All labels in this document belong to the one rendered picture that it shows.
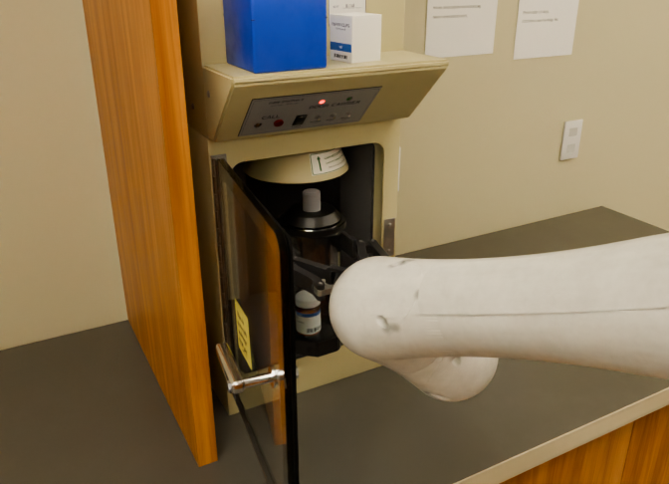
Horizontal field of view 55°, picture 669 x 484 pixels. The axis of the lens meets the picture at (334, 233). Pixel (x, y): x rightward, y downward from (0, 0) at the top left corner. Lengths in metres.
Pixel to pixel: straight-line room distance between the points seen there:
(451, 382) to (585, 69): 1.39
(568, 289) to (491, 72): 1.26
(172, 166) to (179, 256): 0.12
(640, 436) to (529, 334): 0.88
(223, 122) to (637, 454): 1.00
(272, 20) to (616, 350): 0.53
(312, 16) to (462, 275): 0.40
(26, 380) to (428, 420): 0.72
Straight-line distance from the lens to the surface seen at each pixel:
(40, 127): 1.31
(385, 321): 0.62
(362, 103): 0.92
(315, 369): 1.15
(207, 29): 0.89
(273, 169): 1.01
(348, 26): 0.88
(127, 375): 1.26
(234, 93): 0.80
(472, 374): 0.73
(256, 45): 0.80
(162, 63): 0.78
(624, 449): 1.37
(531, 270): 0.54
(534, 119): 1.88
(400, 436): 1.08
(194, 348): 0.92
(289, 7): 0.81
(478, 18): 1.68
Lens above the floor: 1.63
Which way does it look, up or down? 23 degrees down
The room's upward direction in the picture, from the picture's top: straight up
